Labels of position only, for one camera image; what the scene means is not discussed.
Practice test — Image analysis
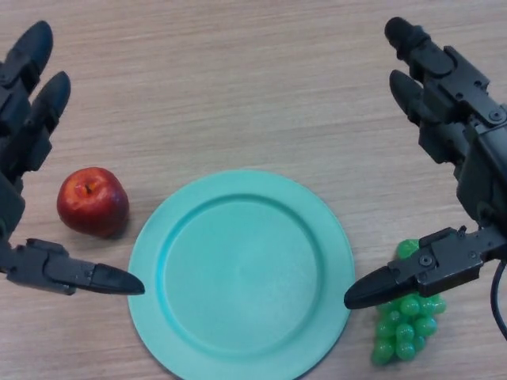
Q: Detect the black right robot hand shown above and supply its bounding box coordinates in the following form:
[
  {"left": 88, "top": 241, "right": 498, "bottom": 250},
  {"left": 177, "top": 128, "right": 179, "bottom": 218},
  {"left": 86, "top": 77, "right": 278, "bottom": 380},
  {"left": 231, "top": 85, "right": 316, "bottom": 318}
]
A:
[{"left": 343, "top": 16, "right": 507, "bottom": 310}]

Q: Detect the teal round plate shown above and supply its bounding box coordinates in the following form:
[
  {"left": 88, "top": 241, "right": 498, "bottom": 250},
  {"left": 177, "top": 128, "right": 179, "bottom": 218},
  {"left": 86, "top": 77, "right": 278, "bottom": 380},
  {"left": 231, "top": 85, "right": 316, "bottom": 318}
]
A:
[{"left": 128, "top": 169, "right": 355, "bottom": 380}]

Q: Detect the red apple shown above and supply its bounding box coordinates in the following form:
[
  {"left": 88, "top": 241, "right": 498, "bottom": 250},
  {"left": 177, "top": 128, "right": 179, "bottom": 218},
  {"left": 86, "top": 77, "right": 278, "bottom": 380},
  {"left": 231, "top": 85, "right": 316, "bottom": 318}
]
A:
[{"left": 56, "top": 166, "right": 130, "bottom": 239}]

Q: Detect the green grapes bunch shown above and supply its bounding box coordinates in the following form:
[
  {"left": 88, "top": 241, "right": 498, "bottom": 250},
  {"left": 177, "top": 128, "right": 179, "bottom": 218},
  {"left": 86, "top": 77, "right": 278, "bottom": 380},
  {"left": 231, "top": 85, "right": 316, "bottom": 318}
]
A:
[{"left": 370, "top": 238, "right": 448, "bottom": 367}]

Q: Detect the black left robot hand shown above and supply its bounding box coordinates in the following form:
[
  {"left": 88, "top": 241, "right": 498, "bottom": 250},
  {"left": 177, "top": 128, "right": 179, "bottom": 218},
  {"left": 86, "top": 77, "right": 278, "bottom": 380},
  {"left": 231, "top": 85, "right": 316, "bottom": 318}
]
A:
[{"left": 0, "top": 20, "right": 145, "bottom": 297}]

